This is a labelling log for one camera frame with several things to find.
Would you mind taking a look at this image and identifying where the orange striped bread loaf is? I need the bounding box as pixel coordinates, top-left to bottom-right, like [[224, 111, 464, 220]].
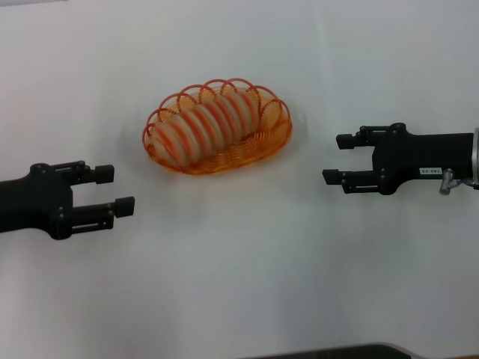
[[153, 89, 263, 165]]

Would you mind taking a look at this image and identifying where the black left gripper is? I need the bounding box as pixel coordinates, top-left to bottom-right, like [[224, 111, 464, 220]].
[[0, 160, 135, 240]]

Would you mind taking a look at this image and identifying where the silver cable connector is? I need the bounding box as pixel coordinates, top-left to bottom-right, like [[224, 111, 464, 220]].
[[439, 168, 454, 195]]

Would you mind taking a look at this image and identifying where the dark robot torso edge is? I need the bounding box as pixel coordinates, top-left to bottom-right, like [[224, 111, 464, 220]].
[[257, 342, 427, 359]]

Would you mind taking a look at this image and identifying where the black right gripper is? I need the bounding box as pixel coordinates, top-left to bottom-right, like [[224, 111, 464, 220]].
[[322, 121, 475, 196]]

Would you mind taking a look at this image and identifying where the orange wire basket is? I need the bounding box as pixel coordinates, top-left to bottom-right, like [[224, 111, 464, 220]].
[[141, 77, 294, 177]]

